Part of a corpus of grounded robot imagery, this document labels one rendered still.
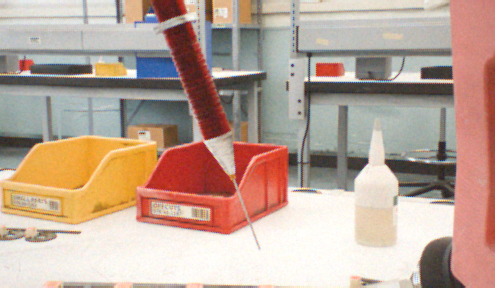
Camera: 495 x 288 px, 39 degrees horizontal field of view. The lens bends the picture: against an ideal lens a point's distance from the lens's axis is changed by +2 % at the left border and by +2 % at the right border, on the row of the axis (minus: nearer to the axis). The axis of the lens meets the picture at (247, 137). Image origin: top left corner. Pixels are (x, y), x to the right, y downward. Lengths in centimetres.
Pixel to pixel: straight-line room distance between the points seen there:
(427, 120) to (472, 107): 453
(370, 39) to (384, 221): 203
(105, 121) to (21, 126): 84
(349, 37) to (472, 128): 242
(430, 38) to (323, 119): 241
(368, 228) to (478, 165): 38
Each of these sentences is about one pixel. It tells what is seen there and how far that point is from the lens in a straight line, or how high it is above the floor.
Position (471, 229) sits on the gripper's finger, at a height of 87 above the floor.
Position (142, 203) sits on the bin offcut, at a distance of 62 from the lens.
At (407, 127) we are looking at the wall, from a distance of 472.
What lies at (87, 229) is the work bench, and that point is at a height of 75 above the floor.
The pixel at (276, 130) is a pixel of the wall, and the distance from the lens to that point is 497.
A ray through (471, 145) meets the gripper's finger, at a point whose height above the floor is 89.
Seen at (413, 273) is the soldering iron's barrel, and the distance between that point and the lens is 21.
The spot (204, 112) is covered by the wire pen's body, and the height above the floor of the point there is 89.
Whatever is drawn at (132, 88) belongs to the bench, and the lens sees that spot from 304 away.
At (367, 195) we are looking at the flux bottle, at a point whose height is 79.
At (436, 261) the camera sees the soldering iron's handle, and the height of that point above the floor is 85.
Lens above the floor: 91
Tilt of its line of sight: 8 degrees down
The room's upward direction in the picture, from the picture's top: 1 degrees counter-clockwise
